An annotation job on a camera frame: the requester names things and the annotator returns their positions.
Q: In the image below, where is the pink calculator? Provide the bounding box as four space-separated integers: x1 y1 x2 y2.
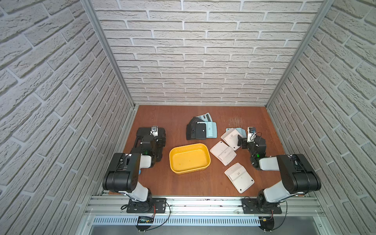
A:
221 128 242 151

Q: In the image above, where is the yellow storage box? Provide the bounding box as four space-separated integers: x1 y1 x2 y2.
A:
169 143 211 175

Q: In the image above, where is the black calculator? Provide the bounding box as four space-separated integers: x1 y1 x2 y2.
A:
186 117 207 140

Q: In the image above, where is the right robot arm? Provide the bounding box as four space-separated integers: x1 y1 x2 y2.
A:
238 135 321 214

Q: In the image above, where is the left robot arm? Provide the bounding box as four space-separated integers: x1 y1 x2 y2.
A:
102 134 165 213

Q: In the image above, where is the white calculator middle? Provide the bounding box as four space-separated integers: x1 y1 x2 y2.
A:
210 141 237 166

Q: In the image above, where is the white calculator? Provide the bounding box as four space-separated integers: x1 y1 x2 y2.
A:
224 163 255 193
210 141 237 166

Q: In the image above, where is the white calculator front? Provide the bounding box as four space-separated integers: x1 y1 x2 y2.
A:
224 163 255 193

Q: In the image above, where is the grey blue calculator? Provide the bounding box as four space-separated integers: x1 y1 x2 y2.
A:
197 113 212 122

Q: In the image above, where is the black tool case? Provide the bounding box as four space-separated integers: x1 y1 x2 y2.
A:
131 127 166 166

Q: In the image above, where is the left controller board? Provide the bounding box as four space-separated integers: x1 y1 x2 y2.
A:
137 216 154 224

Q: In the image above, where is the controller board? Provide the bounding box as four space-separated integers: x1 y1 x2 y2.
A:
137 216 154 224
259 217 275 232

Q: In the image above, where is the right controller board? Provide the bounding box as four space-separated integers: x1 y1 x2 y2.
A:
259 217 275 232

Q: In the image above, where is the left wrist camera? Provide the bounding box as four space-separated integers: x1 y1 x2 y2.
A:
150 126 158 137

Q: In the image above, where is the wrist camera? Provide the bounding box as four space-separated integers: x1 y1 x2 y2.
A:
150 126 158 137
247 127 257 143

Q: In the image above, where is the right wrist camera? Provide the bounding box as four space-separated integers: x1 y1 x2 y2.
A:
247 127 257 143

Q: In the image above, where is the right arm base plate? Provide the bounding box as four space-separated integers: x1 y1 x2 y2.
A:
241 197 282 214

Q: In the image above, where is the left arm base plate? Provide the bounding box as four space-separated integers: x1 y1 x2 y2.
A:
126 197 167 213

